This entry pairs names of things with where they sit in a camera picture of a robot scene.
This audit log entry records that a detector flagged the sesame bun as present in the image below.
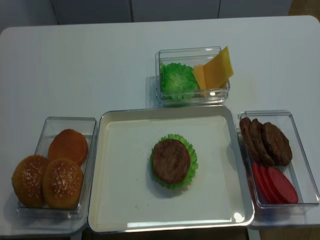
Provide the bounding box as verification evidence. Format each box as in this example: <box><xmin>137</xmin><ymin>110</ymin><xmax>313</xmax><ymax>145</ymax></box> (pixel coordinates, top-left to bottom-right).
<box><xmin>11</xmin><ymin>154</ymin><xmax>49</xmax><ymax>208</ymax></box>
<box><xmin>42</xmin><ymin>158</ymin><xmax>84</xmax><ymax>209</ymax></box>

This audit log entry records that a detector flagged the green lettuce on tray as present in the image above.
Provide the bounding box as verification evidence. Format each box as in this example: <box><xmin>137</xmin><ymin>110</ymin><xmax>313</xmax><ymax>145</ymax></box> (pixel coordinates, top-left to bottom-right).
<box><xmin>149</xmin><ymin>133</ymin><xmax>199</xmax><ymax>191</ymax></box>

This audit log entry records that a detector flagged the left sesame bun top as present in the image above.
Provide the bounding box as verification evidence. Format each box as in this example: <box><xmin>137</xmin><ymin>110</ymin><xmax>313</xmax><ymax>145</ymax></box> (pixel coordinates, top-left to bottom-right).
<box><xmin>11</xmin><ymin>154</ymin><xmax>49</xmax><ymax>208</ymax></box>

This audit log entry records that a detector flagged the white metal tray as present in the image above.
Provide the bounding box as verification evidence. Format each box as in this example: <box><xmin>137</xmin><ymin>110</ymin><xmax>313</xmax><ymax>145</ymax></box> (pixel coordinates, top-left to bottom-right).
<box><xmin>87</xmin><ymin>105</ymin><xmax>255</xmax><ymax>233</ymax></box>

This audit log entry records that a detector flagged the right sesame bun top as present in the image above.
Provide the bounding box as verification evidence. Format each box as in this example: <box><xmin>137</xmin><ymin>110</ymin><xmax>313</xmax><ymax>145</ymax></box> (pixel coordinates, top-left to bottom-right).
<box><xmin>42</xmin><ymin>158</ymin><xmax>84</xmax><ymax>209</ymax></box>

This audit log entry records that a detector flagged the middle red tomato slice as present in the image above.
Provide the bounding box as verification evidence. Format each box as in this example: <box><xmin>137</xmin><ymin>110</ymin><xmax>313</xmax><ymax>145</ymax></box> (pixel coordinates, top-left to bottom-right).
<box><xmin>258</xmin><ymin>165</ymin><xmax>281</xmax><ymax>204</ymax></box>

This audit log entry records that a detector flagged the front red tomato slice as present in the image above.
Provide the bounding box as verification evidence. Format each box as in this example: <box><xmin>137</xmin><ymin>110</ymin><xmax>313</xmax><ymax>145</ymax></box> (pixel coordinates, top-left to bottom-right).
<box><xmin>266</xmin><ymin>166</ymin><xmax>299</xmax><ymax>204</ymax></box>

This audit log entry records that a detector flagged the back red tomato slice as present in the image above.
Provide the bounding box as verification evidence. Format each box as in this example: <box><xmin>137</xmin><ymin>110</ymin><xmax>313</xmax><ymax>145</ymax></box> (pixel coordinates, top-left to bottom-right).
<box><xmin>252</xmin><ymin>162</ymin><xmax>272</xmax><ymax>204</ymax></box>

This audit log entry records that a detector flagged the clear patty tomato container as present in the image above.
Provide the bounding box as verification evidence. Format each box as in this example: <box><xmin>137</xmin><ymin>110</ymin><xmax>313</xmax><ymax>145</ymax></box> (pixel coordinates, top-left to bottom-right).
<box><xmin>238</xmin><ymin>110</ymin><xmax>320</xmax><ymax>209</ymax></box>

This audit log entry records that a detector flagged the brown meat patty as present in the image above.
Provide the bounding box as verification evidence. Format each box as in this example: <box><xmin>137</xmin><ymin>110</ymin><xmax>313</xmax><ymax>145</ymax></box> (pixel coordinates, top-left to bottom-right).
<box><xmin>239</xmin><ymin>117</ymin><xmax>261</xmax><ymax>164</ymax></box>
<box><xmin>249</xmin><ymin>118</ymin><xmax>275</xmax><ymax>166</ymax></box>
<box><xmin>151</xmin><ymin>139</ymin><xmax>187</xmax><ymax>185</ymax></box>
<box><xmin>261</xmin><ymin>122</ymin><xmax>293</xmax><ymax>166</ymax></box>

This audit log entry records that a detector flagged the back orange cheese slice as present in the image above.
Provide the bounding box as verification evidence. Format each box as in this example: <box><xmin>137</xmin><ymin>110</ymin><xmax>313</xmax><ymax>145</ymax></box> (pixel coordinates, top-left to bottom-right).
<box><xmin>193</xmin><ymin>64</ymin><xmax>207</xmax><ymax>90</ymax></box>

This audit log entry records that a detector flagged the green lettuce in container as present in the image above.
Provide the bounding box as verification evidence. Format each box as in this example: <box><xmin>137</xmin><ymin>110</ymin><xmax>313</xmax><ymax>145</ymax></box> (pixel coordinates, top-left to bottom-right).
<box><xmin>160</xmin><ymin>62</ymin><xmax>199</xmax><ymax>100</ymax></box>

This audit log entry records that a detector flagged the red tomato slice on tray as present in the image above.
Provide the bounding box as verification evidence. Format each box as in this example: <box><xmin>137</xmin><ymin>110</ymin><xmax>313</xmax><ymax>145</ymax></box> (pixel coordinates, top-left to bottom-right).
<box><xmin>183</xmin><ymin>145</ymin><xmax>191</xmax><ymax>174</ymax></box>

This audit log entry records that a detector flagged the clear bun container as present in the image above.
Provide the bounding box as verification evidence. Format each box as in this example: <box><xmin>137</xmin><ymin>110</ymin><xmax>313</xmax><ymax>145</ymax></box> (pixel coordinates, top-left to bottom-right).
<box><xmin>17</xmin><ymin>116</ymin><xmax>98</xmax><ymax>220</ymax></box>

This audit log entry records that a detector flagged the orange bun bottom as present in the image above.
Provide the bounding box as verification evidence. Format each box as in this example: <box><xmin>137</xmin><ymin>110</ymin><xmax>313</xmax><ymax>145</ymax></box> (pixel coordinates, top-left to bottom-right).
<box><xmin>48</xmin><ymin>129</ymin><xmax>89</xmax><ymax>166</ymax></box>

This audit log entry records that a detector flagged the clear lettuce cheese container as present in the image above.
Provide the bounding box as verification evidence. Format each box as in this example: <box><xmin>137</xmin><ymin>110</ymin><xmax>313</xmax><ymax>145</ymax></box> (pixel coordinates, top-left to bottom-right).
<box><xmin>155</xmin><ymin>46</ymin><xmax>230</xmax><ymax>107</ymax></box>

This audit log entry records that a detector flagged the front yellow cheese slice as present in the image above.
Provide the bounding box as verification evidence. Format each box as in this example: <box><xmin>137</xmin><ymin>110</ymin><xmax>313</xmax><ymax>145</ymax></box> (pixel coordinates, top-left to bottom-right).
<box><xmin>203</xmin><ymin>46</ymin><xmax>234</xmax><ymax>89</ymax></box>

